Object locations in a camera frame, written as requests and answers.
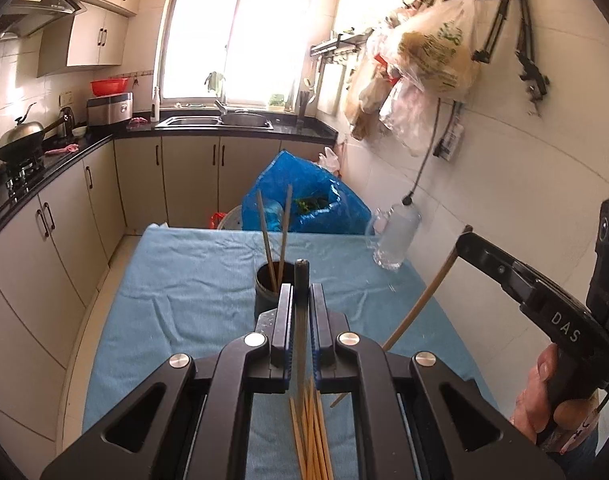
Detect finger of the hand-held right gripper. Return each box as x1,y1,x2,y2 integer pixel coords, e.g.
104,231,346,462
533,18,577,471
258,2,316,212
455,232,541,308

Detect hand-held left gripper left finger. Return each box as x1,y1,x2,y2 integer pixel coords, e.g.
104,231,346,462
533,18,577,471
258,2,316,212
40,284,294,480

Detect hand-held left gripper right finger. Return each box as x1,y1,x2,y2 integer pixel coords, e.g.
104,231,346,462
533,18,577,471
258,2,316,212
309,284,567,480

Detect wooden chopstick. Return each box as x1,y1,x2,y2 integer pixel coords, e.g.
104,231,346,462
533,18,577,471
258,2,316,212
293,258,311,403
278,185,293,286
256,190,279,292
330,225,474,408

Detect dark grey chopstick holder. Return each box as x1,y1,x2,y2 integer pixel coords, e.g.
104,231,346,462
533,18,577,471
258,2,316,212
254,260,299,328

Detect bunch of wooden chopsticks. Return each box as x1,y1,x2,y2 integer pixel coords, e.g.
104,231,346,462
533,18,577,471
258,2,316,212
289,377,335,480

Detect person's right hand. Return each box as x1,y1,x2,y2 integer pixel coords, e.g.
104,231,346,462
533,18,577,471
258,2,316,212
509,342,560,445

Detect clear glass mug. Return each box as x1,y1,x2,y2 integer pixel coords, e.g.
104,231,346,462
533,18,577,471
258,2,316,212
365,200,422,272

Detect blue table cloth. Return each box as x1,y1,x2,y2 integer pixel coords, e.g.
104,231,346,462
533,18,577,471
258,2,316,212
82,224,500,480

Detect white round bin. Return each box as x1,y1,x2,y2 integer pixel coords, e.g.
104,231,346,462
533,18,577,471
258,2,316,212
219,205,245,231

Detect blue plastic bag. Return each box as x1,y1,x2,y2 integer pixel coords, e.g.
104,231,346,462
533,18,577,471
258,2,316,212
242,150,372,236

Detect clear plastic bag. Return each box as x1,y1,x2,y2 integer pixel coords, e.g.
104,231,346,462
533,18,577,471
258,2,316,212
379,80,460,158

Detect small white plastic bag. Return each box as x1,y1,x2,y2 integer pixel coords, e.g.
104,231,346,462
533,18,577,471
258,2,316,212
317,146,342,173

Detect brown plastic bag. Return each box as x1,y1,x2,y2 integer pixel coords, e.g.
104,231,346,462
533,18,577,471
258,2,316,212
341,25,405,141

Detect white green printed plastic bag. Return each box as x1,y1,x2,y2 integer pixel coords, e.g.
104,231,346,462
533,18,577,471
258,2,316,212
391,0,482,103

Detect cream base cabinets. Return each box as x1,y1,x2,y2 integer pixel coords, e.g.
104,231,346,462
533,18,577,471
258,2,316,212
0,132,340,461

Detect steel sink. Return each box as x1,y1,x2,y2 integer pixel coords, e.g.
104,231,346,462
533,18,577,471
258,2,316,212
157,114,275,131

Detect white cutting board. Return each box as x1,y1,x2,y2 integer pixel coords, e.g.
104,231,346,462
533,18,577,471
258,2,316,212
317,62,342,113

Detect black kitchen countertop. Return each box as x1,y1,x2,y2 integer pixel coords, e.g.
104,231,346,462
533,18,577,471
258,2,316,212
0,115,335,246

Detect silver countertop appliance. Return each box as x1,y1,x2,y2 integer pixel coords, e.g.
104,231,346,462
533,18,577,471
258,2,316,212
86,92,134,127

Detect kitchen window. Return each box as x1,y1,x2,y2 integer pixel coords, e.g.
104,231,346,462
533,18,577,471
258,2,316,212
157,0,345,106

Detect red plastic basin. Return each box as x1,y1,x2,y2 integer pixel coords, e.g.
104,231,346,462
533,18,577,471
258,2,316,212
89,78,131,98

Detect gas stove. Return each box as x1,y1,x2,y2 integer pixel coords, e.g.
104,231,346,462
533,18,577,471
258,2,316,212
2,157,48,193

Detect black wok with lid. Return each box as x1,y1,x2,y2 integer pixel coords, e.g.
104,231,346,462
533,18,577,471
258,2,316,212
0,102,68,163

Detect steel range hood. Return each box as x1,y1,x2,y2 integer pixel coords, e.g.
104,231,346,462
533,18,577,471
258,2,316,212
0,0,88,43

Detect black cable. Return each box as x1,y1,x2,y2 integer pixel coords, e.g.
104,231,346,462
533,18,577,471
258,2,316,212
403,97,442,206

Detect white wall socket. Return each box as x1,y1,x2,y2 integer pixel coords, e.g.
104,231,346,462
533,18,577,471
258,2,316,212
433,102,466,162

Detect metal wall shelf rack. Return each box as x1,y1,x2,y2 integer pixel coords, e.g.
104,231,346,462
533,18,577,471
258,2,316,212
310,27,375,61

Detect cream small wall cabinet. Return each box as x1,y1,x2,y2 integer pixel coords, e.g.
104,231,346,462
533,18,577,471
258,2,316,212
37,10,130,78

